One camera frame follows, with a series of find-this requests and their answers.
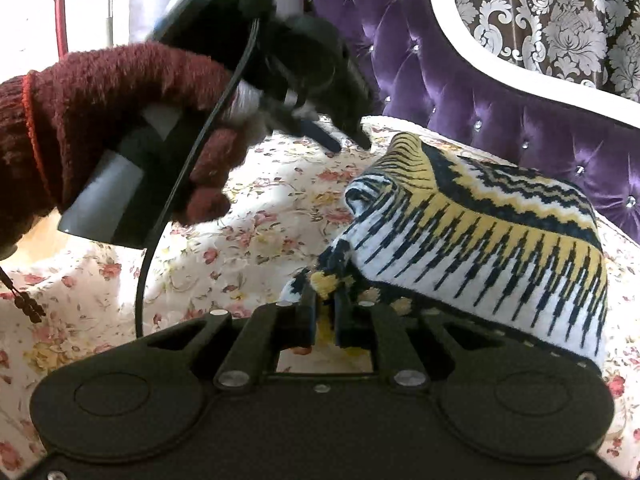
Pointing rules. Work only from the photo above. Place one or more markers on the person's left hand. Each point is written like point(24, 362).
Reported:
point(110, 85)

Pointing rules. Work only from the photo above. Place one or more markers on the purple tufted sofa white frame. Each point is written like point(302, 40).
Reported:
point(470, 90)

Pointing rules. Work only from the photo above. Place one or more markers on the yellow black patterned knit sweater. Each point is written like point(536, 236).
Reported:
point(480, 240)

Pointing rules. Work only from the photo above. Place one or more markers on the red pole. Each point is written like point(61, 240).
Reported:
point(61, 15)

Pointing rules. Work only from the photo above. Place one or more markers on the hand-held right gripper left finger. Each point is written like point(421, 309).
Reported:
point(307, 312)

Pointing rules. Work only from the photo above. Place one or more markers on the brown silver damask curtain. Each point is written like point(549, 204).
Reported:
point(560, 15)

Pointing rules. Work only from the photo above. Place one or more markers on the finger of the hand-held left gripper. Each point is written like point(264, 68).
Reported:
point(322, 137)
point(359, 132)

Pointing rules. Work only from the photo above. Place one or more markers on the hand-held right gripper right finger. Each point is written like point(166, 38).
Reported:
point(344, 316)

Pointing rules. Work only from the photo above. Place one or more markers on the person's left forearm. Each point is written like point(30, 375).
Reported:
point(12, 170)

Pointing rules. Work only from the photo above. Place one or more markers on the floral quilted blanket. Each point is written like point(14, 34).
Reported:
point(240, 250)

